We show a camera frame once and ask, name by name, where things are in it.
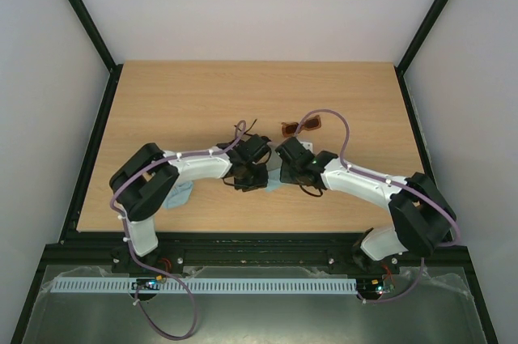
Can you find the blue cleaning cloth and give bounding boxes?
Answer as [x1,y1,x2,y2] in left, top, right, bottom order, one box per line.
[265,168,283,192]
[163,181,193,210]

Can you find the brown rectangular sunglasses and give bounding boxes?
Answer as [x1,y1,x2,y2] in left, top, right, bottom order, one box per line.
[281,114,321,138]

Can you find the pink glasses case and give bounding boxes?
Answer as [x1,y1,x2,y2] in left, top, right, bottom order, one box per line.
[266,152,282,172]

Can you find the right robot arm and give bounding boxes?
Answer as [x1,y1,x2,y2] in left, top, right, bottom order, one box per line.
[275,137,460,273]

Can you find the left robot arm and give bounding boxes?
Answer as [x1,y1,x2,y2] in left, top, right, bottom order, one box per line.
[109,134,272,257]

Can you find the black round sunglasses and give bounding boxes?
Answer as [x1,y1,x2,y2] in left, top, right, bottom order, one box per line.
[234,118,257,140]

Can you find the metal floor plate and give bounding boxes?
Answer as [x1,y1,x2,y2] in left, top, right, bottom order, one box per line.
[20,266,486,343]

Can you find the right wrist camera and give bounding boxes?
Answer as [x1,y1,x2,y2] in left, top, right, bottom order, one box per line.
[297,140,313,156]

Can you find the light blue cable duct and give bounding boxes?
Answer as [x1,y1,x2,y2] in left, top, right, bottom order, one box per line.
[50,277,357,295]

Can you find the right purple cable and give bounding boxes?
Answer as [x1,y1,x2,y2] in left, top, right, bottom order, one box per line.
[295,107,462,304]

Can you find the purple cable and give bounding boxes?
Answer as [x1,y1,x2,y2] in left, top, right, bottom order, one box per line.
[109,119,248,339]
[295,107,462,304]

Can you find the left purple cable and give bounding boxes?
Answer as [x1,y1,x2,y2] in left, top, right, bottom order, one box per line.
[109,119,248,339]

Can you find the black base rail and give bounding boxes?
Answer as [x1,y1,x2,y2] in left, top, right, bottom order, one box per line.
[40,231,470,276]

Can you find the right black frame post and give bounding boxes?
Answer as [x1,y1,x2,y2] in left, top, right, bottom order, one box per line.
[396,0,477,74]

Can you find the black frame post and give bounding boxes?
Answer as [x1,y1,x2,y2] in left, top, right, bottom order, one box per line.
[396,0,477,74]
[41,0,121,74]

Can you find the left black frame post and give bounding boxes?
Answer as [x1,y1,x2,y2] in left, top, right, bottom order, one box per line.
[41,0,121,74]

